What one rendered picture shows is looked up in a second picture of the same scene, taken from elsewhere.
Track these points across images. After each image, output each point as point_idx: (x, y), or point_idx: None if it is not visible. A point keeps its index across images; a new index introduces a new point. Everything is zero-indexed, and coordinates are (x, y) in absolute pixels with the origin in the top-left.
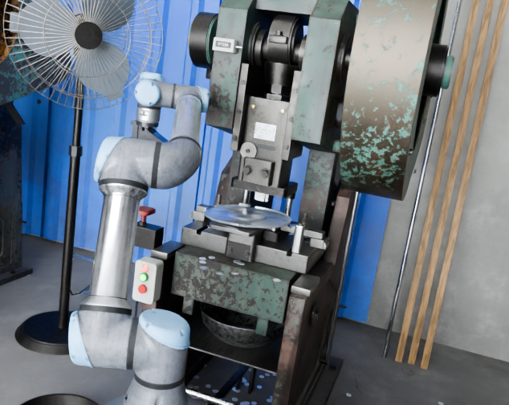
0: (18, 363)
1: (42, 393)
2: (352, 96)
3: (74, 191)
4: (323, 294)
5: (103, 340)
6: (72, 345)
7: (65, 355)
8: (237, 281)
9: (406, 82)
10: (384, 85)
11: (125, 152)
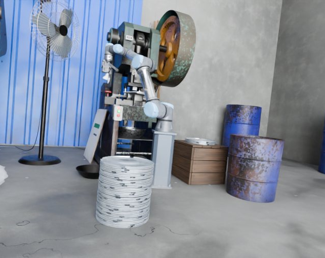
0: (41, 168)
1: (67, 171)
2: (180, 51)
3: (46, 95)
4: None
5: (160, 107)
6: (155, 108)
7: (54, 164)
8: (142, 111)
9: (191, 48)
10: (187, 49)
11: (145, 58)
